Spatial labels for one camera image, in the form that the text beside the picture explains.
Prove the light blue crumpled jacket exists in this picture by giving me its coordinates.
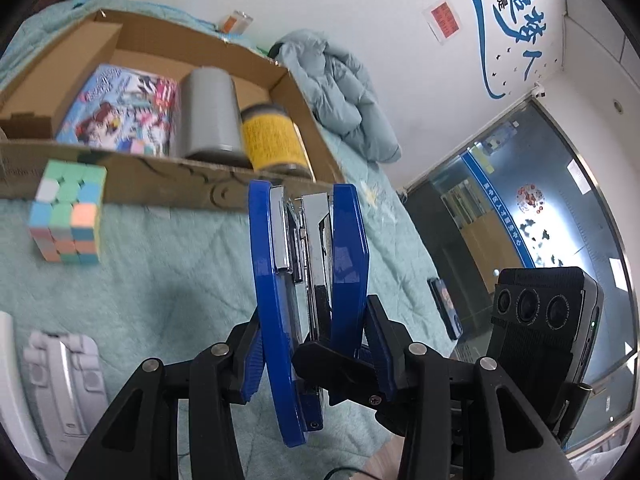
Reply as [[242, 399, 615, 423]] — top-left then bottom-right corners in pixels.
[[270, 30, 402, 162]]

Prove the blue stapler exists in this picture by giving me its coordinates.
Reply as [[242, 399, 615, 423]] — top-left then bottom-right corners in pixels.
[[248, 179, 371, 447]]

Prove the yellow label jar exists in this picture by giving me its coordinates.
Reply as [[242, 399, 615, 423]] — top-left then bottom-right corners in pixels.
[[240, 101, 313, 178]]

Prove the red wall sign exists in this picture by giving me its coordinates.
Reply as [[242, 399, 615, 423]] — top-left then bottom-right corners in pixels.
[[422, 0, 463, 46]]

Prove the colourful cartoon book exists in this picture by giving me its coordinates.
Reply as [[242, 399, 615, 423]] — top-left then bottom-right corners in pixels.
[[55, 64, 181, 157]]

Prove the brown cardboard box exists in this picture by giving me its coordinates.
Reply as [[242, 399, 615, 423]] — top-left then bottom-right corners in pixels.
[[0, 8, 347, 211]]

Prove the black cable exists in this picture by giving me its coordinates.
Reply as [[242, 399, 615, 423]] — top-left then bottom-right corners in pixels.
[[322, 466, 396, 480]]

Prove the blue wall decal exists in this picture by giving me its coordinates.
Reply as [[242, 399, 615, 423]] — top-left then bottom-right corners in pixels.
[[440, 0, 548, 101]]

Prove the pastel puzzle cube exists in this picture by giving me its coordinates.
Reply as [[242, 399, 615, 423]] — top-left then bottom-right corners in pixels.
[[28, 160, 107, 264]]

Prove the small orange clear container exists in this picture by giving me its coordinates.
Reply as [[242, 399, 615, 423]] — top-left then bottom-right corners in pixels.
[[220, 9, 253, 37]]

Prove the glass door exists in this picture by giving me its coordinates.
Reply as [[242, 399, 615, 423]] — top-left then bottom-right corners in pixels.
[[405, 95, 640, 456]]

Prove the silver metal can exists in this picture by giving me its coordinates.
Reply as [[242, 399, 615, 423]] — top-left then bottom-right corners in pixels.
[[179, 66, 251, 166]]

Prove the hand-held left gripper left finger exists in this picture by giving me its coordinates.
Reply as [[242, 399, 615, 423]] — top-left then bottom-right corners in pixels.
[[65, 305, 266, 480]]

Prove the white ribbed plastic holder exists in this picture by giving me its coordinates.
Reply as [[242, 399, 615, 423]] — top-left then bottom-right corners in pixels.
[[22, 330, 108, 467]]

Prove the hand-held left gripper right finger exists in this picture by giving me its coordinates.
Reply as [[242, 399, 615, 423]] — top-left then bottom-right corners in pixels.
[[292, 294, 578, 480]]

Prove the dark phone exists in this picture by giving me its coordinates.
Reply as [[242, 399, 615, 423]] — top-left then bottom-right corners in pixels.
[[427, 277, 463, 341]]

